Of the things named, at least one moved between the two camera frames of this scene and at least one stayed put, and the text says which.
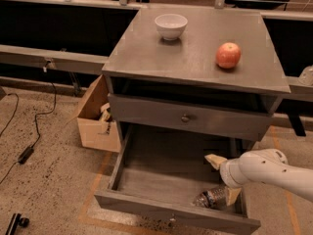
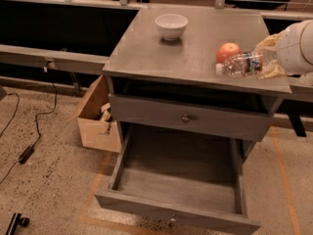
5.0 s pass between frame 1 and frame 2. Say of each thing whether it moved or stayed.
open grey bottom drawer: stayed
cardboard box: stayed
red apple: stayed
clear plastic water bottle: moved
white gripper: moved
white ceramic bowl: stayed
